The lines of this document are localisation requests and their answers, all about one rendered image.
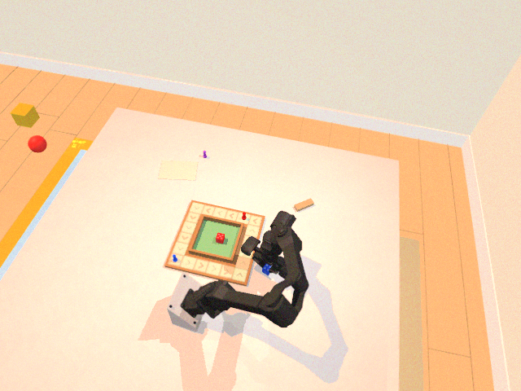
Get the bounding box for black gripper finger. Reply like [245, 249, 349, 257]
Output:
[252, 257, 266, 268]
[269, 266, 281, 275]

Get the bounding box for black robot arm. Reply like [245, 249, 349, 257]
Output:
[181, 211, 309, 328]

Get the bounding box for blue die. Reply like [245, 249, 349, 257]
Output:
[262, 264, 271, 276]

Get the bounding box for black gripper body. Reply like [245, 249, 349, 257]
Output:
[241, 236, 287, 279]

